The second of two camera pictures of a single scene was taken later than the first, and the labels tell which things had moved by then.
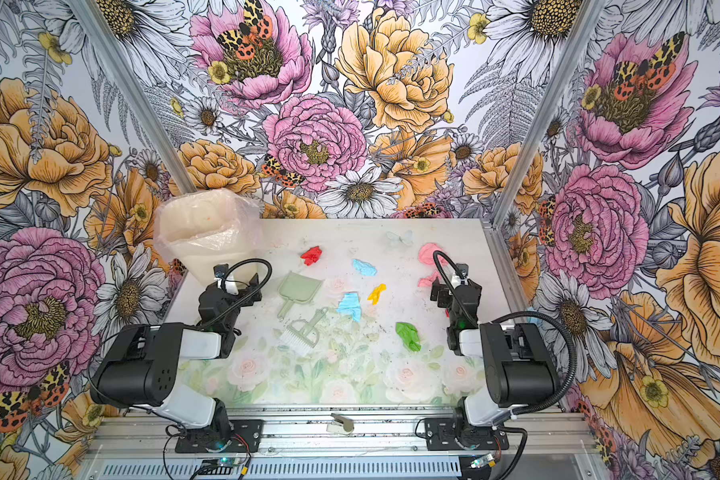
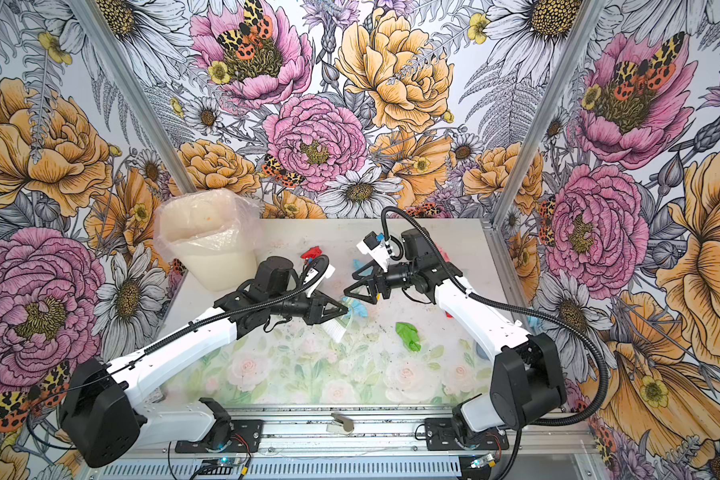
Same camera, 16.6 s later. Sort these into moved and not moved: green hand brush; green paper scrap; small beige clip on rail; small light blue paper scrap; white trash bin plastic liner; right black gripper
Moved: right black gripper; green hand brush
Not moved: white trash bin plastic liner; small light blue paper scrap; green paper scrap; small beige clip on rail
